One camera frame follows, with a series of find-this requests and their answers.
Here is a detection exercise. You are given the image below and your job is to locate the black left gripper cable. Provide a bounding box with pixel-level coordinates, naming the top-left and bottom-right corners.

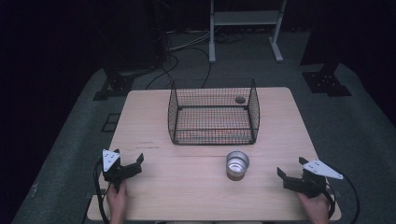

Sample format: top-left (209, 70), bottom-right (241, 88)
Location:
top-left (92, 160), bottom-right (111, 224)

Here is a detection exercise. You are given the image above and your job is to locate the black stand base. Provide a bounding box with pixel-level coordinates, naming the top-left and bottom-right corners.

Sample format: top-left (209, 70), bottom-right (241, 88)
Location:
top-left (301, 63), bottom-right (353, 98)
top-left (92, 67), bottom-right (139, 102)

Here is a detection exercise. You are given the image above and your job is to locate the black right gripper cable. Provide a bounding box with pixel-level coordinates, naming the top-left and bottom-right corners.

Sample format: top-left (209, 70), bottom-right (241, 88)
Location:
top-left (323, 167), bottom-right (361, 224)

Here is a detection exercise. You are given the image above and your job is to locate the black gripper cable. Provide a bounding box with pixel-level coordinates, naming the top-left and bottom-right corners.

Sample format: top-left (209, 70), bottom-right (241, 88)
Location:
top-left (92, 160), bottom-right (111, 224)
top-left (323, 167), bottom-right (361, 224)

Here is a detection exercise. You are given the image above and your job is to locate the black floor cable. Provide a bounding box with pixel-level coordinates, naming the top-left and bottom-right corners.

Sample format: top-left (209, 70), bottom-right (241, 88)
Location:
top-left (183, 46), bottom-right (213, 90)
top-left (145, 51), bottom-right (180, 91)

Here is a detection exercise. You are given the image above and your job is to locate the person's right hand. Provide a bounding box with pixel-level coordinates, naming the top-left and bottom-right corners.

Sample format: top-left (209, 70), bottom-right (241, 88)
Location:
top-left (294, 190), bottom-right (332, 224)

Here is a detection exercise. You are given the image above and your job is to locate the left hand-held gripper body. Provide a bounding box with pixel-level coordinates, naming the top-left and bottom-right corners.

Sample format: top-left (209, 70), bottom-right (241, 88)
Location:
top-left (102, 148), bottom-right (144, 192)

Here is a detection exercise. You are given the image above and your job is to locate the white floor cable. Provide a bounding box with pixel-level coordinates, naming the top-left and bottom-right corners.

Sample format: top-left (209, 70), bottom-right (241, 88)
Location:
top-left (167, 29), bottom-right (213, 52)

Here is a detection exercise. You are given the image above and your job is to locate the black square floor frame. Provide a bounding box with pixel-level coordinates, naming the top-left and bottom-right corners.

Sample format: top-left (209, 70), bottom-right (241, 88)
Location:
top-left (101, 113), bottom-right (121, 133)

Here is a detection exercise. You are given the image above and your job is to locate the silver metal can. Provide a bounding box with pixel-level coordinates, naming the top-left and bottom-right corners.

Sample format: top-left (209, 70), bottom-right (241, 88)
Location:
top-left (225, 150), bottom-right (251, 182)

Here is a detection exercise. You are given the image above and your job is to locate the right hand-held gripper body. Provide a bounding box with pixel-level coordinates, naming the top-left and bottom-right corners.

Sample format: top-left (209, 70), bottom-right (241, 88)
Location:
top-left (282, 159), bottom-right (345, 199)

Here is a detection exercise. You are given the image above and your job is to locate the white metal desk frame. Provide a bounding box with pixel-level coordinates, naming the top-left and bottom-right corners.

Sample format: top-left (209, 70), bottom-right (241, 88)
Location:
top-left (208, 0), bottom-right (288, 63)

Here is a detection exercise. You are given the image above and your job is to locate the black wire mesh basket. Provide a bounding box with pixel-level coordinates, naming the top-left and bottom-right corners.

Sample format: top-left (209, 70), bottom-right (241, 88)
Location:
top-left (167, 77), bottom-right (262, 147)

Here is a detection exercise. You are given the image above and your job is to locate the person's left hand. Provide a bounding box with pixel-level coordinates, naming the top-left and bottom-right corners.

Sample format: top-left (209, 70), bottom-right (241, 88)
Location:
top-left (106, 180), bottom-right (129, 214)

